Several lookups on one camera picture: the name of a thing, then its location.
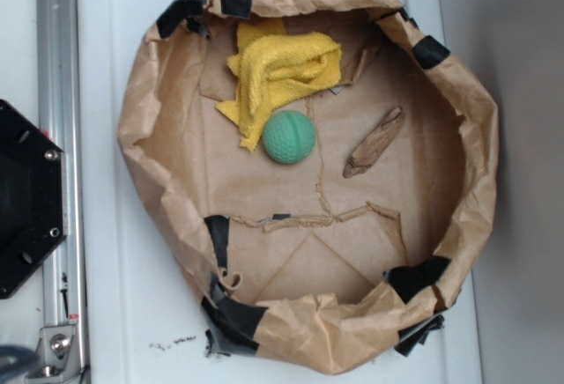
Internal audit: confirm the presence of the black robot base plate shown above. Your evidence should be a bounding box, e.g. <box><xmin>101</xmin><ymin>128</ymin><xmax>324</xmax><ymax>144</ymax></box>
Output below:
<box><xmin>1</xmin><ymin>100</ymin><xmax>66</xmax><ymax>299</ymax></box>

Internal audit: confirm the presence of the yellow terry cloth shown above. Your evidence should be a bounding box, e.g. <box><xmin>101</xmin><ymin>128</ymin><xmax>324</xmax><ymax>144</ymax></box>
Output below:
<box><xmin>216</xmin><ymin>18</ymin><xmax>342</xmax><ymax>152</ymax></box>

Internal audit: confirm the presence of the aluminium extrusion rail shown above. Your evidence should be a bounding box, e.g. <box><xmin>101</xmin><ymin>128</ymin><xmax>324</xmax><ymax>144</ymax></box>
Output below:
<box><xmin>37</xmin><ymin>0</ymin><xmax>91</xmax><ymax>383</ymax></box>

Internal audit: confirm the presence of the metal corner bracket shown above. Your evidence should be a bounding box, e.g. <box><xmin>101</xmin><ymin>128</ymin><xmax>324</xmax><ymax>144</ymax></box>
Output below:
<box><xmin>25</xmin><ymin>325</ymin><xmax>84</xmax><ymax>383</ymax></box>

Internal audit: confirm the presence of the brown wood piece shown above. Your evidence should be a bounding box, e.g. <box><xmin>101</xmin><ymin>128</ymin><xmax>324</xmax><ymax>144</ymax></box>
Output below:
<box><xmin>343</xmin><ymin>106</ymin><xmax>405</xmax><ymax>178</ymax></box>

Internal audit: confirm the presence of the brown paper bag bin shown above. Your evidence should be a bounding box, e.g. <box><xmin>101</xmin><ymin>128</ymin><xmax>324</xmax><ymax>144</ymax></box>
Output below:
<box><xmin>117</xmin><ymin>0</ymin><xmax>499</xmax><ymax>375</ymax></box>

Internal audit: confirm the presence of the green dimpled ball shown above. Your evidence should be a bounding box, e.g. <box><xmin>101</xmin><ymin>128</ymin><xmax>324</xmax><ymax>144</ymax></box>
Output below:
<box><xmin>262</xmin><ymin>110</ymin><xmax>316</xmax><ymax>165</ymax></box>

